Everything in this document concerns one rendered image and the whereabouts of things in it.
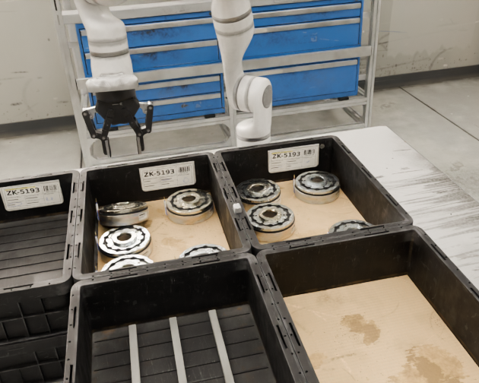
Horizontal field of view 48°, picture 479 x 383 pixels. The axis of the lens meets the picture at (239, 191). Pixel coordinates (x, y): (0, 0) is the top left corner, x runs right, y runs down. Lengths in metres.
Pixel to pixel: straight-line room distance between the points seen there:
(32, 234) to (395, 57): 3.52
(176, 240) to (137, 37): 1.89
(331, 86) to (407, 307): 2.36
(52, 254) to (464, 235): 0.95
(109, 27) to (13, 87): 2.92
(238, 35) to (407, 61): 3.22
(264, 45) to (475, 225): 1.86
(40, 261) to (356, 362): 0.64
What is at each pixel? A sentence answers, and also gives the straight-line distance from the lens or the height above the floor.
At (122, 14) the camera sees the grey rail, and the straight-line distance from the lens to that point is 2.85.
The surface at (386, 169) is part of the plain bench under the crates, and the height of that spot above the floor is 0.70.
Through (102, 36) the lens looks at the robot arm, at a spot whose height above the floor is 1.24.
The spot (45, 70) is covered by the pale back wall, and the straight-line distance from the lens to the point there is 3.85.
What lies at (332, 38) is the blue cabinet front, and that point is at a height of 0.67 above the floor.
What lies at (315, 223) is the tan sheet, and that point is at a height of 0.83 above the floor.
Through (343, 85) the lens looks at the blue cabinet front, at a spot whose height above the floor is 0.39.
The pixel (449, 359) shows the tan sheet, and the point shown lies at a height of 0.83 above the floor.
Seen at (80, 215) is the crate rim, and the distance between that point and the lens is 1.10.
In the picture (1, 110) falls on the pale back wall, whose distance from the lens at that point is 3.98.
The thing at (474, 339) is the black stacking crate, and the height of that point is 0.86.
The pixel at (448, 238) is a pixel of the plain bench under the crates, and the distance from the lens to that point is 1.40.
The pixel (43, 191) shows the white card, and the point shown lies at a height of 0.90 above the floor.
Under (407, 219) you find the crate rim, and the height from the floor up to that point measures 0.93.
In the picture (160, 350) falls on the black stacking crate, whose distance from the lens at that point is 0.91.
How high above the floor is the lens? 1.48
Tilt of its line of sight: 30 degrees down
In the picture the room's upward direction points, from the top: 3 degrees counter-clockwise
